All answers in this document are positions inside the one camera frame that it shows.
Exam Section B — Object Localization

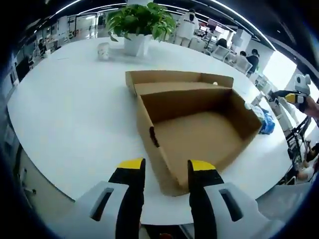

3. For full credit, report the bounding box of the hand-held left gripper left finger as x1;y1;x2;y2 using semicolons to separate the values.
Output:
49;158;147;239

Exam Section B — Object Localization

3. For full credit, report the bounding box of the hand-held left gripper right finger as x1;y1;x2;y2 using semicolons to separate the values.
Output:
187;159;285;239

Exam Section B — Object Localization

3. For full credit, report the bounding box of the blue soft wipes pack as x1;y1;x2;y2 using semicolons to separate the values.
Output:
259;108;277;135

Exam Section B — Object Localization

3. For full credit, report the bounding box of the brown cardboard shoe box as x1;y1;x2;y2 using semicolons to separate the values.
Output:
125;70;263;197

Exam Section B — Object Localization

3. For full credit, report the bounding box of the person's right hand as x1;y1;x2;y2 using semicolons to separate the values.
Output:
303;96;319;118

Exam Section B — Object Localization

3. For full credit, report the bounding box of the black tripod stand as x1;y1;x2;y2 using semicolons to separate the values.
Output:
286;116;312;175

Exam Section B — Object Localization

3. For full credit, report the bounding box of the white office chair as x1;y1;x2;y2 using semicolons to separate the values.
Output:
235;55;252;73
211;44;231;60

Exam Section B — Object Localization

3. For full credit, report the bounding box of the grey mesh office chair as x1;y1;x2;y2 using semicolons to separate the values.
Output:
256;181;312;222

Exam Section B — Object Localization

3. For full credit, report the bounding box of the large display screen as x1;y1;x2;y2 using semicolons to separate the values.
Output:
206;18;225;33

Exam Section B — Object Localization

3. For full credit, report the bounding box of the white paper cup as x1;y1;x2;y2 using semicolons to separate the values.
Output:
97;42;110;61

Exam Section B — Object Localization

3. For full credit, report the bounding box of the green potted plant white pot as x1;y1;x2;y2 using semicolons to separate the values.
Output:
106;2;176;57

